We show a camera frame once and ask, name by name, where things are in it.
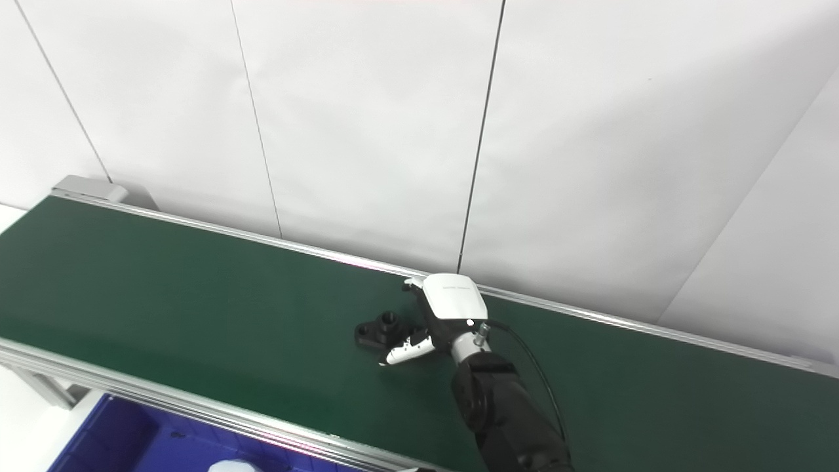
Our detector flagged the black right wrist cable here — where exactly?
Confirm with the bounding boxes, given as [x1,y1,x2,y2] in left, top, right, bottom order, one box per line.
[473,319,568,443]

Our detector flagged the black flanged part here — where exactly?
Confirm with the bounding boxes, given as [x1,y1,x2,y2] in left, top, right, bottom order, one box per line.
[354,311,427,350]

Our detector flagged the blue plastic bin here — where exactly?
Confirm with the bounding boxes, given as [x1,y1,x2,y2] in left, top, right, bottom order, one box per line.
[47,392,368,472]

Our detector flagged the green conveyor belt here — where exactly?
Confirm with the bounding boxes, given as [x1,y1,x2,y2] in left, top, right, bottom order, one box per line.
[0,195,839,472]
[0,175,839,472]

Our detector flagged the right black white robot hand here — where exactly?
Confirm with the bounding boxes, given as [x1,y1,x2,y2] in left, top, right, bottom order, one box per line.
[379,273,491,366]

